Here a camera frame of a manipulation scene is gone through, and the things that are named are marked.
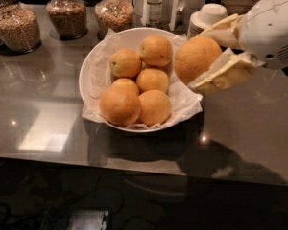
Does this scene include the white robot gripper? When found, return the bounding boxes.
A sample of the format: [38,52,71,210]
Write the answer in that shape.
[187,0,288,95]

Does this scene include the partly hidden left orange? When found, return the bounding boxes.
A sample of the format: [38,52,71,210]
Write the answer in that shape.
[111,78,139,95]

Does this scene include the large front left orange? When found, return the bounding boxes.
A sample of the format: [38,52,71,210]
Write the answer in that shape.
[99,87,141,126]

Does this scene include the tall stack paper bowls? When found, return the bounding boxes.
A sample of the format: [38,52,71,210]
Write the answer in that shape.
[187,3,228,38]

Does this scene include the white stand holder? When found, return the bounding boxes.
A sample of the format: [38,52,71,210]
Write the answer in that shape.
[133,0,206,31]

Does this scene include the clear glass bottle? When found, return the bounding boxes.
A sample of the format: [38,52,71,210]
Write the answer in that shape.
[146,0,162,28]

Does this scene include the right glass cereal jar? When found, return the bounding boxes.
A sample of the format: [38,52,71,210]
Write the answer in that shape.
[95,0,134,39]

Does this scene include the glass cereal jar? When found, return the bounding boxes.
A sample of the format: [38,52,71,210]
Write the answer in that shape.
[0,0,41,53]
[95,0,134,39]
[46,0,87,39]

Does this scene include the middle glass cereal jar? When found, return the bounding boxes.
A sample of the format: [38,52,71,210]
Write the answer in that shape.
[46,0,87,39]

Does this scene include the left glass cereal jar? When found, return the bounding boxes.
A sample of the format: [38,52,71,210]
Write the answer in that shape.
[0,0,41,53]

